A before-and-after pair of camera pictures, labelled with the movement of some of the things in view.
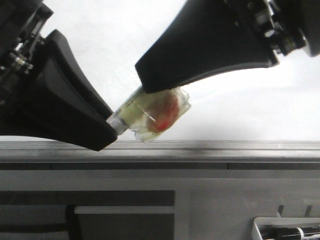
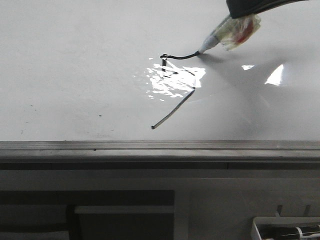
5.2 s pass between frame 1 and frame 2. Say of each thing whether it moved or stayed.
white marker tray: stayed
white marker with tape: moved
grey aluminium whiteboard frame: stayed
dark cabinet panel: stayed
